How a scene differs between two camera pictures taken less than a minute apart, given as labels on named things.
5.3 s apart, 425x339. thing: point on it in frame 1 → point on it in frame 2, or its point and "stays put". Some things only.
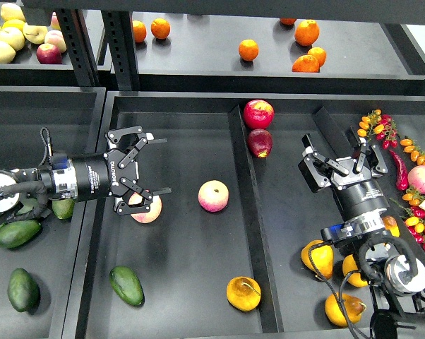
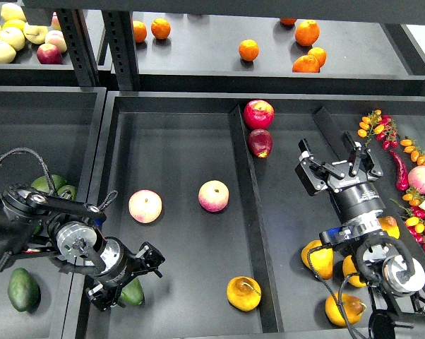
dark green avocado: [126, 284] stays put
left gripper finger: [114, 136] → [152, 258]
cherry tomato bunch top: [382, 126] stays put
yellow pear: [243, 293] stays put
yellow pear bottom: [353, 308] stays put
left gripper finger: [123, 209] → [103, 297]
